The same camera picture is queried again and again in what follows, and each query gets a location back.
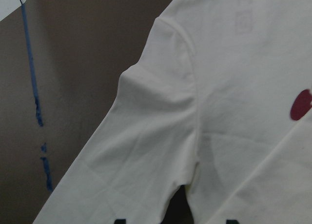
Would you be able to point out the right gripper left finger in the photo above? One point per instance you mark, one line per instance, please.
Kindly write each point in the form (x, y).
(120, 221)

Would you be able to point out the cream long-sleeve printed shirt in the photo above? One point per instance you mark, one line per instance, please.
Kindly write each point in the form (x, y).
(220, 101)

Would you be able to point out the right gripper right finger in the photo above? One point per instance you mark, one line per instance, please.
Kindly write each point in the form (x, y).
(230, 221)

